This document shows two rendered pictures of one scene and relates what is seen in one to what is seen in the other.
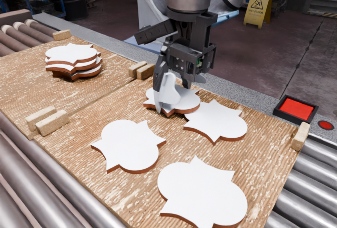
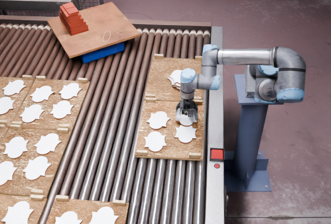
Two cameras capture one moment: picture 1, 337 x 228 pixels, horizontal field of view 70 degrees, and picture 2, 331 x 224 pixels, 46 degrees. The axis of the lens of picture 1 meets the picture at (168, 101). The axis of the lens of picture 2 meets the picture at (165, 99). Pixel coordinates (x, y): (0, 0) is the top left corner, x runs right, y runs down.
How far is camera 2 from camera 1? 1.77 m
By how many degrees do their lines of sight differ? 44
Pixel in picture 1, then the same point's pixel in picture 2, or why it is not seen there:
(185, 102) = (184, 122)
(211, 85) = (213, 125)
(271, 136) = (191, 150)
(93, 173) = (144, 120)
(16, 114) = (148, 89)
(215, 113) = (188, 132)
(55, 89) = (165, 87)
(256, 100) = (215, 142)
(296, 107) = (217, 153)
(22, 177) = (133, 109)
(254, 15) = not seen: outside the picture
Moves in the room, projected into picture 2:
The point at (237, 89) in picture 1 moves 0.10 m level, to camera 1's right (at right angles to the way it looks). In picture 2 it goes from (218, 134) to (230, 146)
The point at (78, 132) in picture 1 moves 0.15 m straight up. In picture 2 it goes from (153, 107) to (152, 88)
